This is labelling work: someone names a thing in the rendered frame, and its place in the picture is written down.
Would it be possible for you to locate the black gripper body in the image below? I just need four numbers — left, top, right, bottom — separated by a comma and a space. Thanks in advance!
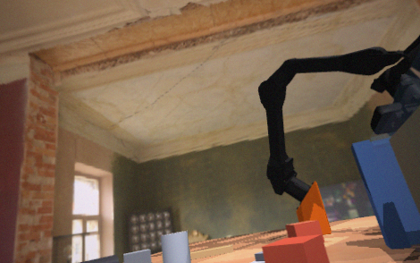
371, 81, 401, 131

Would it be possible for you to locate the black-headed hammer with wooden handle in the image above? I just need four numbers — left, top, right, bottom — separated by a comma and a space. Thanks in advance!
80, 254, 119, 263

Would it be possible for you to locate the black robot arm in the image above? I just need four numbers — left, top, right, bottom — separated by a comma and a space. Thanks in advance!
258, 36, 420, 204

